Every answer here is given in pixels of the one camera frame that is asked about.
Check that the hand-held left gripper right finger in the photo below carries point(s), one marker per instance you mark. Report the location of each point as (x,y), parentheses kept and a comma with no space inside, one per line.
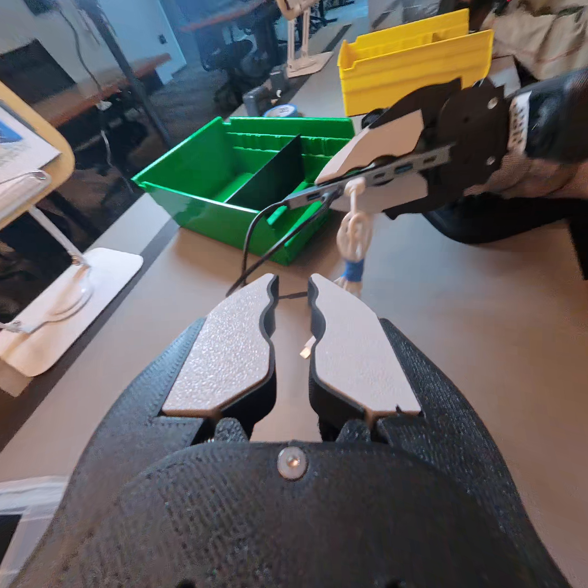
(363,363)

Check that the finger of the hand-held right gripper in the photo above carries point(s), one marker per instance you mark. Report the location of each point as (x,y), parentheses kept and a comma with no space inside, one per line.
(399,195)
(390,138)

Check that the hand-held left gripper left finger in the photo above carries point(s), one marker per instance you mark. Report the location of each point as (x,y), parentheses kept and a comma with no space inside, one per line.
(225,363)

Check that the slim grey usb hub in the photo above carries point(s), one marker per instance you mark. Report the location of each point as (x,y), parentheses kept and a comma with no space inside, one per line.
(409,166)

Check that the clear plastic box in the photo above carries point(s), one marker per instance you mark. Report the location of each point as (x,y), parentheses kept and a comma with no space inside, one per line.
(32,496)

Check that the yellow plastic bin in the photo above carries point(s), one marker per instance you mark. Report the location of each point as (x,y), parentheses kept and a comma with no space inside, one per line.
(413,30)
(404,78)

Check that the black padded wrist rest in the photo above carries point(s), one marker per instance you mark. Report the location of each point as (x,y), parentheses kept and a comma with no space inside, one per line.
(496,220)

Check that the blue white tape roll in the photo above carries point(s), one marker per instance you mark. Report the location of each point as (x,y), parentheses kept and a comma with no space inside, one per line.
(282,110)

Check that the beige legged figure stand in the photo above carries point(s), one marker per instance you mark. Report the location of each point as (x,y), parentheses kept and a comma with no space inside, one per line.
(303,64)

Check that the black bin divider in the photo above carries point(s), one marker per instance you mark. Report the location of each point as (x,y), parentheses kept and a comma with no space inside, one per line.
(271,179)

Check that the grey device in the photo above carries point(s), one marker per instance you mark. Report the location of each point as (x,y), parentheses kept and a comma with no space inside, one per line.
(257,99)

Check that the green plastic bin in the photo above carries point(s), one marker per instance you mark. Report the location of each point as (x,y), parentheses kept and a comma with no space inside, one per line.
(183,193)

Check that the black office chair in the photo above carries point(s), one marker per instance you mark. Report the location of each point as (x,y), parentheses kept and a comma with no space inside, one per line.
(229,55)

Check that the brown top office desk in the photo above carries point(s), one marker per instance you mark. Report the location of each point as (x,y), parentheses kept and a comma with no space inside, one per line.
(216,18)
(138,64)

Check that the printed paper sheets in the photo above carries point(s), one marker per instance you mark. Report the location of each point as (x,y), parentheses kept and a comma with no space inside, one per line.
(23,147)

